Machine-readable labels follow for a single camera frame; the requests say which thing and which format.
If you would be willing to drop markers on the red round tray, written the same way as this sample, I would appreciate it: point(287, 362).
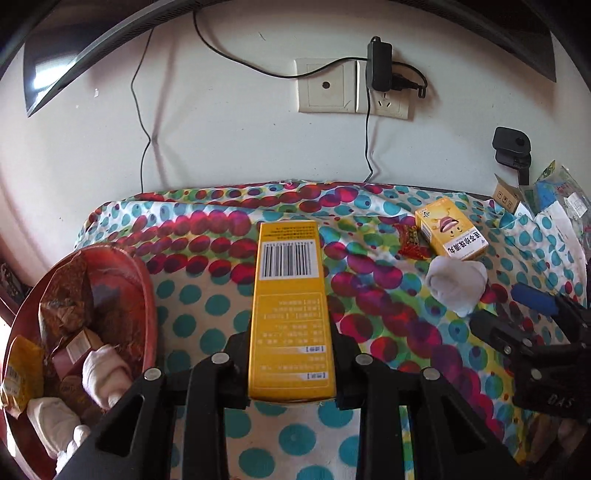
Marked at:
point(134, 295)

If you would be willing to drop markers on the polka-dot tablecloth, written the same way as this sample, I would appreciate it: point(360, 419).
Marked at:
point(194, 295)

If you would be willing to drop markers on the yellow cartoon medicine box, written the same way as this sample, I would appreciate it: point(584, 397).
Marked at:
point(448, 228)

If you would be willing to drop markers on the red candy wrapper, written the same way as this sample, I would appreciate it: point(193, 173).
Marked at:
point(411, 242)

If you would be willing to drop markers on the white sock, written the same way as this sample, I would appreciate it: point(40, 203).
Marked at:
point(457, 286)
point(53, 422)
point(104, 374)

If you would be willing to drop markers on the white coaxial outlet plate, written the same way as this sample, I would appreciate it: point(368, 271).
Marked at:
point(325, 85)

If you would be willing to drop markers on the dark red box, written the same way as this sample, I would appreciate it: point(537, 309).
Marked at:
point(76, 353)

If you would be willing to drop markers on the dark brown snack packet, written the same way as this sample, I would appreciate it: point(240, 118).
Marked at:
point(76, 394)

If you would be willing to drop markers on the white power socket plate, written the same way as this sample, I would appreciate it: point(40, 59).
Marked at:
point(388, 106)

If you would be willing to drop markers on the small cardboard box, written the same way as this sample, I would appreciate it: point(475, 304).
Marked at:
point(505, 196)

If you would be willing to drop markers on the black clamp mount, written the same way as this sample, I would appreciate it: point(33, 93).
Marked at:
point(510, 147)

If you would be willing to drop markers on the tall yellow box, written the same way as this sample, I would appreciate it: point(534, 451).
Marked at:
point(286, 314)

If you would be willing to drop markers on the yellow snack packet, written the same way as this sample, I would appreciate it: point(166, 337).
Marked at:
point(23, 369)

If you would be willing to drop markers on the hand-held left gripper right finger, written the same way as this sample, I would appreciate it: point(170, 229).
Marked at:
point(345, 374)

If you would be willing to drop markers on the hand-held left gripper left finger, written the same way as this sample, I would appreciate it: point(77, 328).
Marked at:
point(238, 369)

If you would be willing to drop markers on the clear plastic packets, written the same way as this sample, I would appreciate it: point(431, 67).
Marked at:
point(561, 194)

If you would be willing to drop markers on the black power adapter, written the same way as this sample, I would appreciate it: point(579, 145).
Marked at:
point(379, 64)

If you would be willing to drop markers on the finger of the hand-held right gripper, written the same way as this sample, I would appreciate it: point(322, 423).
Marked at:
point(533, 297)
point(498, 334)

